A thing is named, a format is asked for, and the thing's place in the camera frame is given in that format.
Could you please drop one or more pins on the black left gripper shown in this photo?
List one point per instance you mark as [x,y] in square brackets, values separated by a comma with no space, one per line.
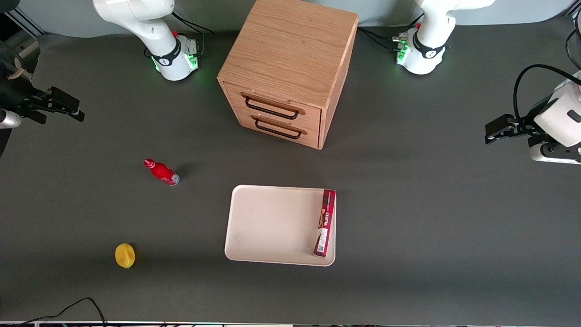
[528,123]

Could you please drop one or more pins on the cream plastic tray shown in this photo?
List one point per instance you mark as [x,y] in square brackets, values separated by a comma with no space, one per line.
[272,225]

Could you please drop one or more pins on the wooden drawer cabinet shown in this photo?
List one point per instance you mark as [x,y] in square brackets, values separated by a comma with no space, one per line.
[290,54]

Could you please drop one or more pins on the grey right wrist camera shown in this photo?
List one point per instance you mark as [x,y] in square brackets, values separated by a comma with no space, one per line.
[8,119]

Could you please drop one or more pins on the yellow lemon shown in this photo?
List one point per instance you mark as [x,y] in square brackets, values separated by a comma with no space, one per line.
[125,255]

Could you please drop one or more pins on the red coke bottle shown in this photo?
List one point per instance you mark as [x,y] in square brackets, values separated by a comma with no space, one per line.
[161,172]

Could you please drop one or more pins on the aluminium frame profile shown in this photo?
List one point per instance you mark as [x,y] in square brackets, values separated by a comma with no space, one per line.
[25,22]

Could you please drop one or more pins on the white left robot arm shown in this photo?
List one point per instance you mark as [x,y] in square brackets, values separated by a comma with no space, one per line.
[431,27]

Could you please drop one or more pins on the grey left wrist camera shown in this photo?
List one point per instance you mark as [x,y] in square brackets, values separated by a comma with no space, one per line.
[556,153]

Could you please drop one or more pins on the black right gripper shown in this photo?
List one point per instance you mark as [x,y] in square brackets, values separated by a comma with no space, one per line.
[18,96]

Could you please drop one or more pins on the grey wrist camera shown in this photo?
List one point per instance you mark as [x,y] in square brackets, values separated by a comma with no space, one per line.
[8,119]
[556,153]

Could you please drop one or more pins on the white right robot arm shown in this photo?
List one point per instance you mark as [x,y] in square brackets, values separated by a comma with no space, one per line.
[136,18]

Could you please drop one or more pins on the wooden drawer front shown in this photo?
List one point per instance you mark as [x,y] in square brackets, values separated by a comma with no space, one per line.
[272,104]
[277,131]

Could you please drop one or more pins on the red snack box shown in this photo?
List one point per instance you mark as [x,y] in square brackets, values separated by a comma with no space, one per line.
[325,222]

